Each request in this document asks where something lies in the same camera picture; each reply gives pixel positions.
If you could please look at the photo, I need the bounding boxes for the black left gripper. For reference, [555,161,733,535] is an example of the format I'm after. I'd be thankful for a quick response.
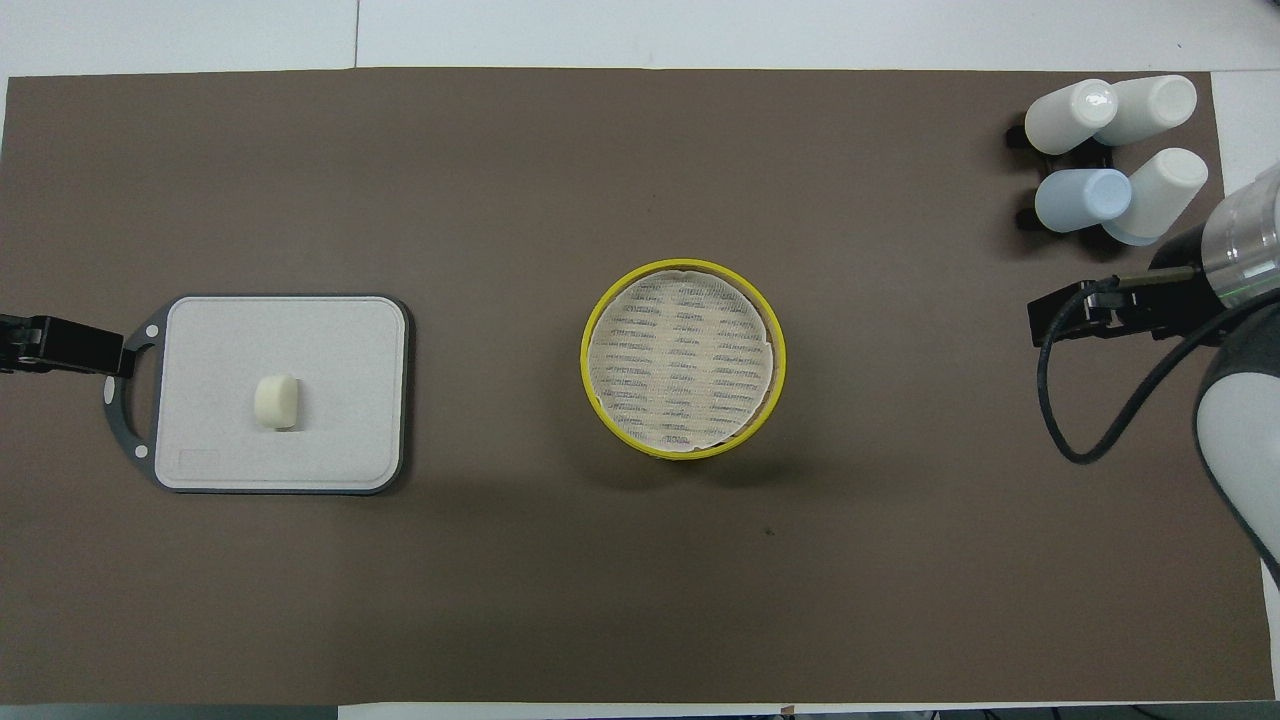
[0,313,138,380]

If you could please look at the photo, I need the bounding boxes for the white steamed bun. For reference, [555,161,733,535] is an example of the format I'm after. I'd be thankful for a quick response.
[254,373,305,432]

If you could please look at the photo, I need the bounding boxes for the cream white plastic cup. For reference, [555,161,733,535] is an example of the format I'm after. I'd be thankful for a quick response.
[1023,78,1120,157]

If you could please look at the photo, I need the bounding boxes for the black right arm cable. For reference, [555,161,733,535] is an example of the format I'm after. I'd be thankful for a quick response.
[1036,268,1241,466]

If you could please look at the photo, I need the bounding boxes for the black cup rack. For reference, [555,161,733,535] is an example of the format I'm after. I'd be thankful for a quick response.
[1004,114,1123,234]

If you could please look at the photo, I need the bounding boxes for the grey rimmed white cutting board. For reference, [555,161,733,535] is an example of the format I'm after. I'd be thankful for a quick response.
[103,293,412,496]

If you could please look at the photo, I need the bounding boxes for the brown table mat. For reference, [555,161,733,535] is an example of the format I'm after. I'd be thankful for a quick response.
[0,67,1264,707]

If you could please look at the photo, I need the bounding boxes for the light blue plastic cup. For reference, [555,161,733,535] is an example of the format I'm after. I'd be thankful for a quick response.
[1033,167,1134,235]

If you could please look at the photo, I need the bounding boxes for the yellow steamer lid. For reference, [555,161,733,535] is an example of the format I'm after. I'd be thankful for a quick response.
[580,258,788,462]

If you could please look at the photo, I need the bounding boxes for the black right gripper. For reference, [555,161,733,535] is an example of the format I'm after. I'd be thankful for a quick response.
[1027,228,1227,349]

